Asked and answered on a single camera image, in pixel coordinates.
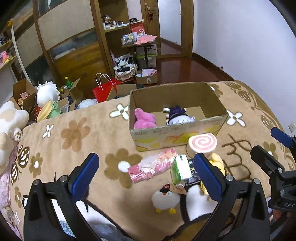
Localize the yellow plush dog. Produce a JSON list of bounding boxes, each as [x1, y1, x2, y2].
[[200, 153, 225, 201]]

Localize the pink swirl roll cushion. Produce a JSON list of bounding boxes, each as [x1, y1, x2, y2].
[[186, 133, 217, 158]]

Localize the green white tissue pack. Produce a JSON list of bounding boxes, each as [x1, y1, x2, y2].
[[170, 154, 192, 185]]

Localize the purple chibi plush doll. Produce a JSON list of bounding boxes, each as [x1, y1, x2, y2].
[[163, 106, 195, 125]]

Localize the pink plush bear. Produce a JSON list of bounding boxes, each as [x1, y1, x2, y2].
[[134, 108, 157, 130]]

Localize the black white plush toy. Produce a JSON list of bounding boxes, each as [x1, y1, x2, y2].
[[180, 185, 218, 223]]

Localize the black small card box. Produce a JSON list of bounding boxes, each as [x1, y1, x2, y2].
[[185, 159, 201, 186]]

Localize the white penguin plush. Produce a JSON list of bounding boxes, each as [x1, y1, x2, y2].
[[151, 184, 180, 214]]

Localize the white beige large plush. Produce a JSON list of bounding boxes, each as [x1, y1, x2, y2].
[[0, 101, 29, 175]]

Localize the green frog plush hat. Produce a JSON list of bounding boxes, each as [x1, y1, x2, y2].
[[37, 101, 61, 122]]

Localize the cardboard box with bottles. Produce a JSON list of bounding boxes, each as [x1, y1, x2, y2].
[[58, 78, 83, 111]]

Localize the cardboard box on blanket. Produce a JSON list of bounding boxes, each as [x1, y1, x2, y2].
[[129, 82, 228, 152]]

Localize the open cardboard box left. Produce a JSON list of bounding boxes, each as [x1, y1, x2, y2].
[[11, 78, 37, 113]]

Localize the white plastic bag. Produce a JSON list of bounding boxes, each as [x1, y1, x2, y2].
[[77, 99, 98, 109]]

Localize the white round plush doll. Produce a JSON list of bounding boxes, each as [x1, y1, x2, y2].
[[36, 81, 60, 108]]

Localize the green glass bottle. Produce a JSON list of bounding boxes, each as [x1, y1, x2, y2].
[[64, 76, 72, 90]]

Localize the red paper gift bag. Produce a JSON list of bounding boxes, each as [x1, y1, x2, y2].
[[92, 73, 121, 102]]

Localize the small cardboard box floor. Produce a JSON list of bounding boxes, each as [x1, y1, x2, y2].
[[135, 68, 158, 85]]

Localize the clear plastic storage bin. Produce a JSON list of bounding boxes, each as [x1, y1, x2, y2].
[[136, 44, 158, 69]]

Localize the wooden door with glass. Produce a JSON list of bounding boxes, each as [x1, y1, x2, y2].
[[140, 0, 194, 59]]

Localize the small dark side table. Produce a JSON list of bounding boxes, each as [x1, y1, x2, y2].
[[121, 42, 158, 69]]

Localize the wicker basket with lace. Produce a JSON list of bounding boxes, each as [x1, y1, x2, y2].
[[114, 63, 137, 81]]

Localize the pink papers on table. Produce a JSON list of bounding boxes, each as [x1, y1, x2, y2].
[[135, 35, 157, 45]]

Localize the large wooden wardrobe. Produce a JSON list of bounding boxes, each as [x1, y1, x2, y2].
[[1, 0, 128, 96]]

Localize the red box on shelf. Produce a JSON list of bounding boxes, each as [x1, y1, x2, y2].
[[129, 21, 145, 34]]

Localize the wooden wall shelf left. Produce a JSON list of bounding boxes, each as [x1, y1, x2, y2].
[[0, 19, 15, 71]]

